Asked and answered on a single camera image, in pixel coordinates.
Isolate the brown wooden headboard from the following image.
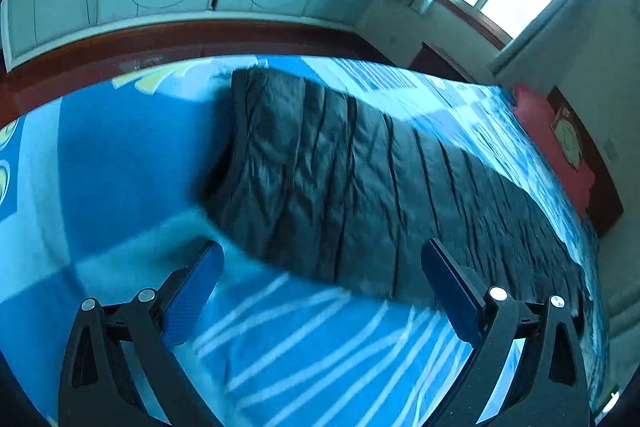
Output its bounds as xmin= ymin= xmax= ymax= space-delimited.
xmin=547 ymin=86 xmax=625 ymax=239

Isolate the red pillow with cream print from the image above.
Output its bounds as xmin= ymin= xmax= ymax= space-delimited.
xmin=512 ymin=83 xmax=597 ymax=219

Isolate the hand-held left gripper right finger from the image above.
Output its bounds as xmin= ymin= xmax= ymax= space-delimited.
xmin=420 ymin=237 xmax=594 ymax=427

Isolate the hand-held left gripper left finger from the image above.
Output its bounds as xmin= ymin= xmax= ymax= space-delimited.
xmin=59 ymin=240 xmax=226 ymax=427

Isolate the dark wooden nightstand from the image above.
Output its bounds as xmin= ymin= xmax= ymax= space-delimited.
xmin=409 ymin=41 xmax=482 ymax=84

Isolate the bed with blue patterned sheet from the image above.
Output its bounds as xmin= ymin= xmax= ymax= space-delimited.
xmin=0 ymin=56 xmax=614 ymax=427

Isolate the black puffer jacket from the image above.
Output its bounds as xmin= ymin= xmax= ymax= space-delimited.
xmin=200 ymin=68 xmax=589 ymax=324

